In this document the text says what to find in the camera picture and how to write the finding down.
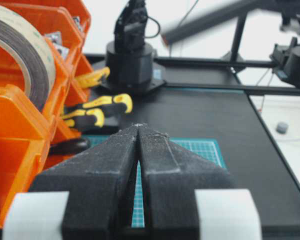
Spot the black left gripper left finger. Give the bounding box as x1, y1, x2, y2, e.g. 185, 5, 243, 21
29, 125, 138, 240

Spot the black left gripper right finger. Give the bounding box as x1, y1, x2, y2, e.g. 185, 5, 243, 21
138, 125, 236, 240

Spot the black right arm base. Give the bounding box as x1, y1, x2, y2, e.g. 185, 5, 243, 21
101, 41, 166, 96

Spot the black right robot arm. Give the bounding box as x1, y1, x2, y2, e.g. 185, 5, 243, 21
114, 0, 148, 53

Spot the orange lower bin rack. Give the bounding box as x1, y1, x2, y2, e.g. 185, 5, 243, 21
0, 54, 93, 228

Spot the orange bin rack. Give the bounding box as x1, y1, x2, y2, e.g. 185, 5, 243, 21
0, 54, 93, 228
0, 0, 91, 125

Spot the orange upper bin rack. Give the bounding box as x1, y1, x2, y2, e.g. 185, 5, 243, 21
0, 0, 91, 125

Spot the green grid cutting mat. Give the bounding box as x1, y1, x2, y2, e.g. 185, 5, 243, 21
82, 134, 227, 229

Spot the short yellow black screwdriver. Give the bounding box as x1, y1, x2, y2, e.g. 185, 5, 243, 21
61, 108, 105, 132

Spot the black table cover sheet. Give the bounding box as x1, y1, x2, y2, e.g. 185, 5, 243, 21
82, 53, 300, 240

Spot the long yellow black screwdriver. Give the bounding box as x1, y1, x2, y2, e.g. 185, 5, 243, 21
62, 93, 133, 117

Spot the yellow utility knife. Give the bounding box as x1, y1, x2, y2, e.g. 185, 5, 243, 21
75, 67, 110, 89

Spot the small grey cap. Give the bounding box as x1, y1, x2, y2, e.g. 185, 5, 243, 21
275, 122, 289, 134

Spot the metal corner brackets pile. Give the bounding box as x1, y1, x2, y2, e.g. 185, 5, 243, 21
44, 15, 84, 60

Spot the black device at right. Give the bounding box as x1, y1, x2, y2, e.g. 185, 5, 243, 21
270, 37, 300, 89

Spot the beige double-sided tape roll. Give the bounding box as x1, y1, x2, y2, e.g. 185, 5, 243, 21
0, 5, 56, 111

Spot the dark handle tool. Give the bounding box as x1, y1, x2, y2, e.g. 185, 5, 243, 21
48, 137, 91, 156

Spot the black frame crossbar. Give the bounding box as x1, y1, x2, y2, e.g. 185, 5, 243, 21
161, 0, 279, 46

